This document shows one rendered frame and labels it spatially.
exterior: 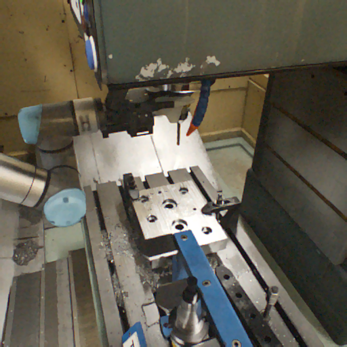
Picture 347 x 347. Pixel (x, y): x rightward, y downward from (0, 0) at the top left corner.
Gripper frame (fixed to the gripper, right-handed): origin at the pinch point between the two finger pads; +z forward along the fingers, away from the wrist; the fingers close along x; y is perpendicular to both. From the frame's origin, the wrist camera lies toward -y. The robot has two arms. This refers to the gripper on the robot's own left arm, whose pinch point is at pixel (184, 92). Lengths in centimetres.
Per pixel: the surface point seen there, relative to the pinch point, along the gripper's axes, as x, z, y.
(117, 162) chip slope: -75, -8, 67
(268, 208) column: -14, 43, 61
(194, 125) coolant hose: 16.9, -4.5, -1.1
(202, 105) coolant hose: 18.5, -3.8, -5.5
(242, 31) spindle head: 32.5, -5.8, -20.6
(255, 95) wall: -92, 81, 50
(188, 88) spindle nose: 7.7, -2.1, -4.2
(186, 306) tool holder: 41.9, -15.3, 12.5
